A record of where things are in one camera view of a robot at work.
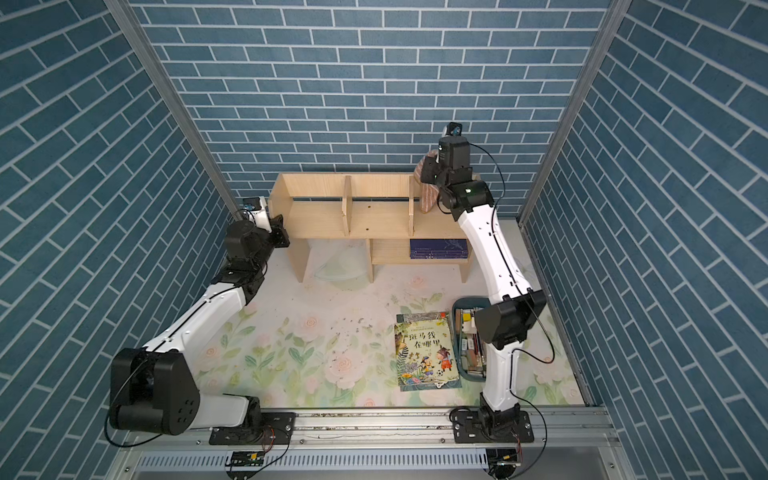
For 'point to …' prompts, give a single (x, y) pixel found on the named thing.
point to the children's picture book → (426, 352)
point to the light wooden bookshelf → (365, 219)
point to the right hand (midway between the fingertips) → (437, 160)
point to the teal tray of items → (469, 344)
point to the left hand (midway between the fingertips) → (291, 216)
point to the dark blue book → (442, 248)
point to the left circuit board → (246, 459)
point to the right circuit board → (503, 457)
